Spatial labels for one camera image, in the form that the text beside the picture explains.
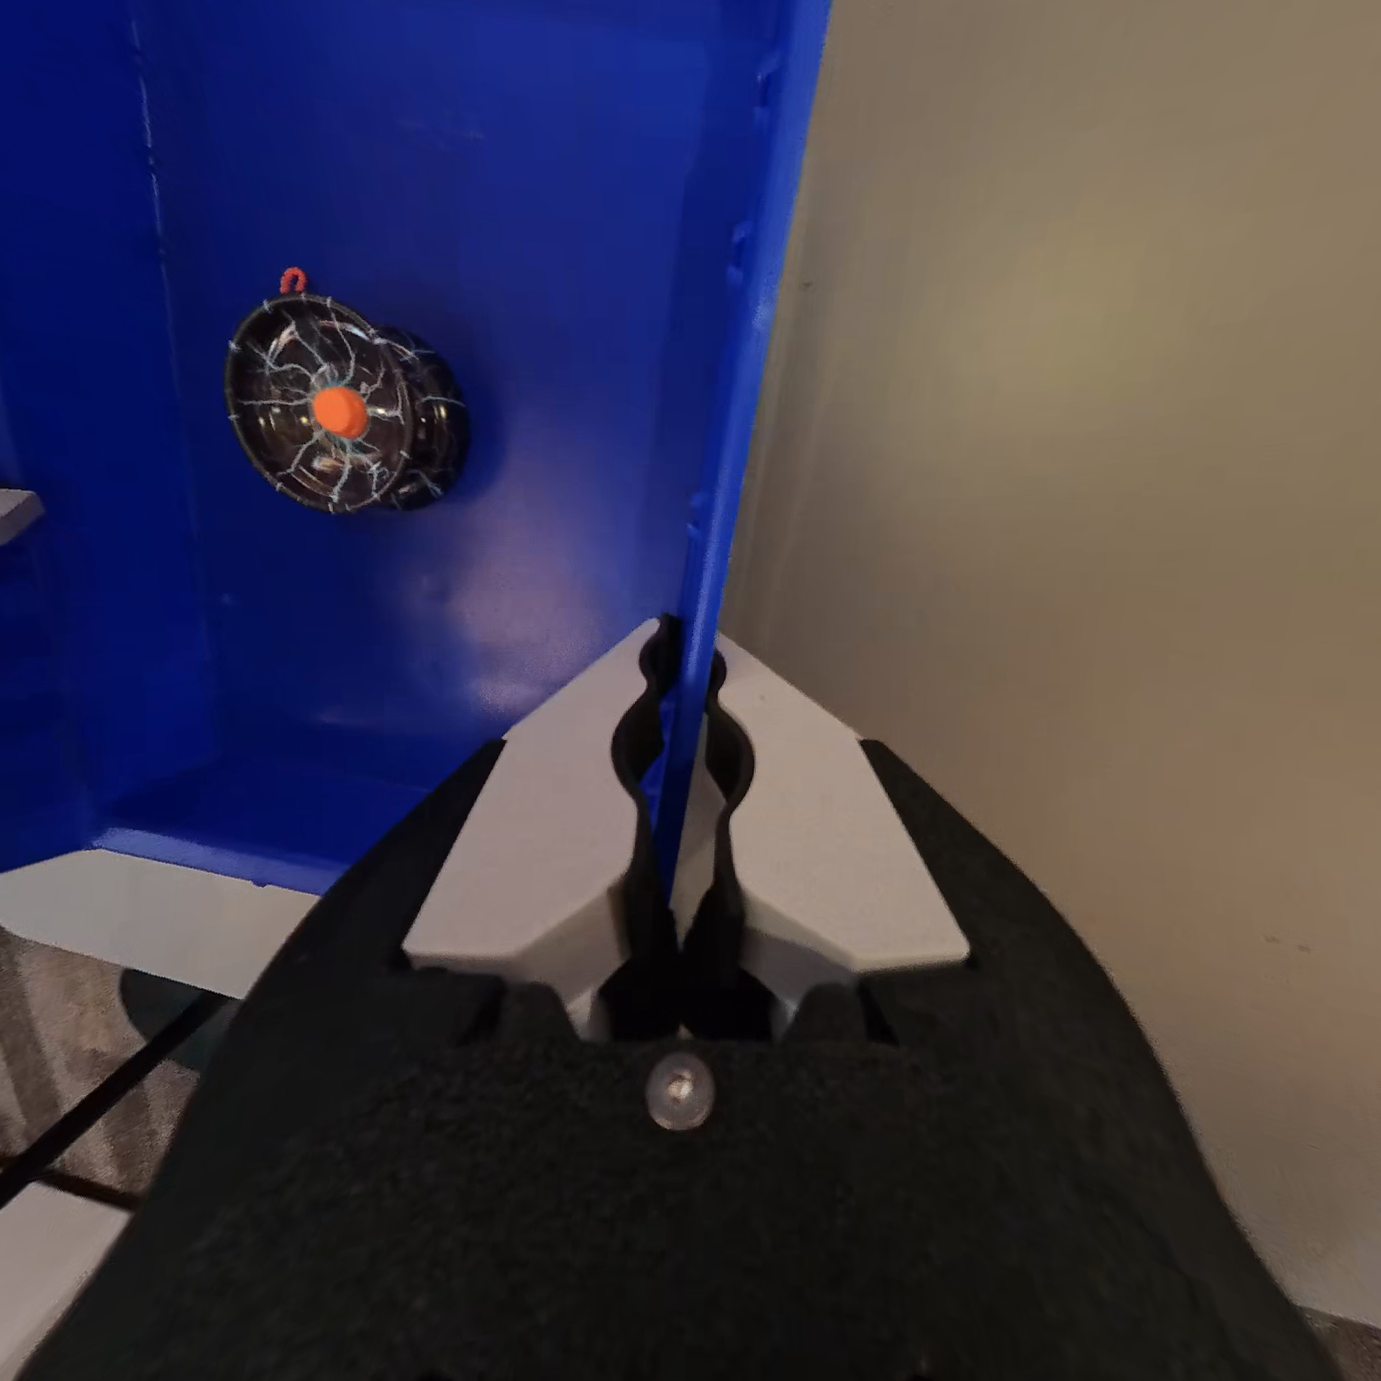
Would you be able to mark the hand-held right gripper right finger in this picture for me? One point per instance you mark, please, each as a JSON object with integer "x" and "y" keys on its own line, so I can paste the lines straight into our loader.
{"x": 842, "y": 863}

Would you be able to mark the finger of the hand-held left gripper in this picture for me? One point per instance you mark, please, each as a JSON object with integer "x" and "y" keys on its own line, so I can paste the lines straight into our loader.
{"x": 16, "y": 510}

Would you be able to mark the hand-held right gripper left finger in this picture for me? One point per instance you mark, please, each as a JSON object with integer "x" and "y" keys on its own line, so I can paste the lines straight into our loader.
{"x": 507, "y": 852}

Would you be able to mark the black yo-yo with orange hub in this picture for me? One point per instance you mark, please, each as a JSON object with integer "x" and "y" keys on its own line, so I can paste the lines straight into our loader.
{"x": 278, "y": 431}

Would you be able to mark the blue plastic storage bin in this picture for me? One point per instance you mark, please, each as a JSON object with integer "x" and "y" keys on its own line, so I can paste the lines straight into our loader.
{"x": 486, "y": 215}

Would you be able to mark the grey desk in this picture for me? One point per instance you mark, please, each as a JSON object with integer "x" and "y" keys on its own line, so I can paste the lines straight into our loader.
{"x": 1078, "y": 539}

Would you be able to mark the black tripod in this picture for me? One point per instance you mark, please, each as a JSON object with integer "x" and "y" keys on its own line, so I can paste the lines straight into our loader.
{"x": 107, "y": 1099}

